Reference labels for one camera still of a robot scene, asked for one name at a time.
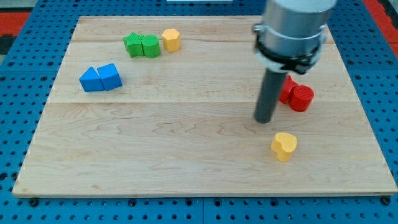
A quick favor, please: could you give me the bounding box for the red cylinder block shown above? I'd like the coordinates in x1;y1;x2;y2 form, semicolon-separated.
289;85;315;112

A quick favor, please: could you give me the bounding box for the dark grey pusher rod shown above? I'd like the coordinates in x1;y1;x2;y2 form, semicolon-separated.
254;68;287;124

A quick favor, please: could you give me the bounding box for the green star block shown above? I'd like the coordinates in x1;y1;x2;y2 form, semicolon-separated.
123;32;144;58

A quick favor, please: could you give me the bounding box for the blue cube block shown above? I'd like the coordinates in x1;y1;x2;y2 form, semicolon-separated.
97;63;123;91

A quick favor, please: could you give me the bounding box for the green cylinder block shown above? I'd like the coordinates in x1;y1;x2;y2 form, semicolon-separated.
141;35;160;58

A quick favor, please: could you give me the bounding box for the yellow heart block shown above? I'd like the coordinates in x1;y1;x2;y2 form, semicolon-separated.
271;132;297;162

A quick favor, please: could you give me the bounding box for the red star block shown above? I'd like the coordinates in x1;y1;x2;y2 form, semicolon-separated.
279;75;299;104

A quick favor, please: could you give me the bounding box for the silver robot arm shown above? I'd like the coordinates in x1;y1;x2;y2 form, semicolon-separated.
252;0;337;75

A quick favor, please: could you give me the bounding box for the blue triangle block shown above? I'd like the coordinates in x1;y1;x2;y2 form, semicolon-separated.
78;67;104;92

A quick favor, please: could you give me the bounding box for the wooden board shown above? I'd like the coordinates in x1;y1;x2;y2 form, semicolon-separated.
12;16;397;198

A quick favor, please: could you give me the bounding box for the yellow hexagon block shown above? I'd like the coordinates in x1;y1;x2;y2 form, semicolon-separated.
162;29;181;52

